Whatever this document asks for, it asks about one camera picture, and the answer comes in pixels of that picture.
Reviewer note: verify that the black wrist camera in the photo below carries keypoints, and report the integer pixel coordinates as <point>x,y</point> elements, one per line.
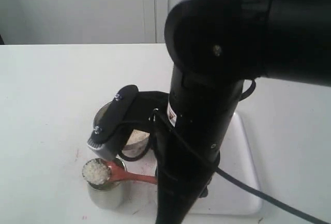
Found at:
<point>130,110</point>

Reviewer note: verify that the brown wooden spoon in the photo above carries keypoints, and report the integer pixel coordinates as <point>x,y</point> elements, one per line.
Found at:
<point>129,176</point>

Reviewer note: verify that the steel bowl of rice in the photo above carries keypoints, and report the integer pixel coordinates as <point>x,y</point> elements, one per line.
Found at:
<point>137,141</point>

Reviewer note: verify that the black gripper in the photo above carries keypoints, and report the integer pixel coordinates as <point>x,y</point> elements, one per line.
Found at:
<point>181,177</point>

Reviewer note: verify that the white cabinet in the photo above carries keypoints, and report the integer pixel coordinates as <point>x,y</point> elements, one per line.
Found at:
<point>83,21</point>

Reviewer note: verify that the small steel cup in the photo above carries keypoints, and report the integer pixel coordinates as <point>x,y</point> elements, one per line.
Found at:
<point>103,191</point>

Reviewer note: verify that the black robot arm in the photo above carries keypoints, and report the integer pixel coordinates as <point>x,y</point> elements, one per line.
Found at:
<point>215,46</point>

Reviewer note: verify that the white plastic tray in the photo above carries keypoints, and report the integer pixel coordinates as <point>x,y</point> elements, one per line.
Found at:
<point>236,160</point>

